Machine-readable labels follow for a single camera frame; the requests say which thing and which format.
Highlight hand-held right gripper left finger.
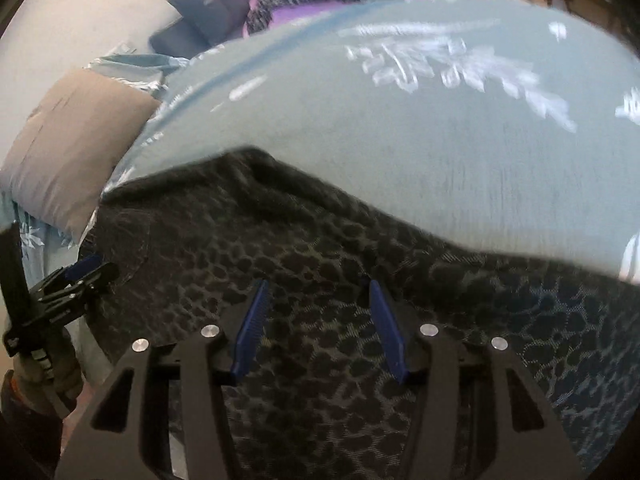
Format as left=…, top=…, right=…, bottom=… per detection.
left=54, top=279, right=273, bottom=480

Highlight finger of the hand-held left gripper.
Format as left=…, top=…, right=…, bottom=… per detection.
left=50, top=261, right=121, bottom=311
left=37, top=254, right=106, bottom=293

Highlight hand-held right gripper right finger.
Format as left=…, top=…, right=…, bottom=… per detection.
left=367, top=279, right=586, bottom=480

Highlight dark leopard print pants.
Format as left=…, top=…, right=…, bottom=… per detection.
left=80, top=146, right=640, bottom=480

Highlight person's left forearm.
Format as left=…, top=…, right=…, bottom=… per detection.
left=0, top=370, right=68, bottom=480

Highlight person's left hand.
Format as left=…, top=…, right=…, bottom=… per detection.
left=12, top=327, right=85, bottom=413

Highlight beige pillow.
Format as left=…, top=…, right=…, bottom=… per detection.
left=0, top=67, right=162, bottom=241

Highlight blue leaf print blanket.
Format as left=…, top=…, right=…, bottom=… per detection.
left=0, top=0, right=640, bottom=401

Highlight grey upholstered headboard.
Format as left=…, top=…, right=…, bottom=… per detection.
left=150, top=0, right=263, bottom=56

